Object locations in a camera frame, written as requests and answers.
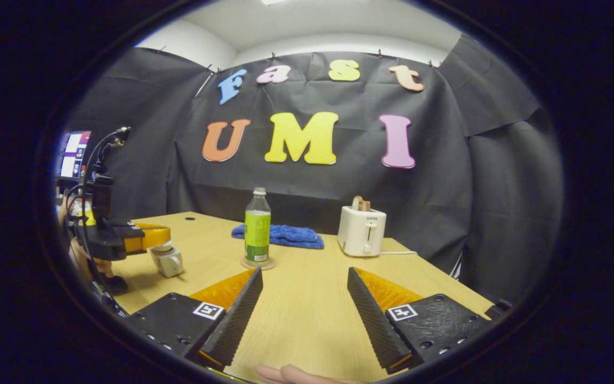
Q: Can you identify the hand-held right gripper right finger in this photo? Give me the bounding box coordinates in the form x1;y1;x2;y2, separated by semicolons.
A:
346;267;513;375

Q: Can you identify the white toaster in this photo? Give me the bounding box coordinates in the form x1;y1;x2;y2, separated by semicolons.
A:
337;206;387;258

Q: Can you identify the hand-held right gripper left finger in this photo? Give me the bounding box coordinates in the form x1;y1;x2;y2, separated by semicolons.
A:
125;267;264;372

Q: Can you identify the computer monitor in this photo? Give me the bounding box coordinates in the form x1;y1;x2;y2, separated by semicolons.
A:
58;131;92;180

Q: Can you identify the blue towel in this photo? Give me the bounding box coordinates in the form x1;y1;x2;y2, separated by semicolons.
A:
231;224;325;250

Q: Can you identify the green label water bottle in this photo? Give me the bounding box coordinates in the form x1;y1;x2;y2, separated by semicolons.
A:
244;187;272;266

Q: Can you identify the round wooden coaster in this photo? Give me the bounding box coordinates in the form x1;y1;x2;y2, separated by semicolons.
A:
240;256;277;271

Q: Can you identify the white teacup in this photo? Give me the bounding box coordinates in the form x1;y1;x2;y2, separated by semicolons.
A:
150;243;184;278

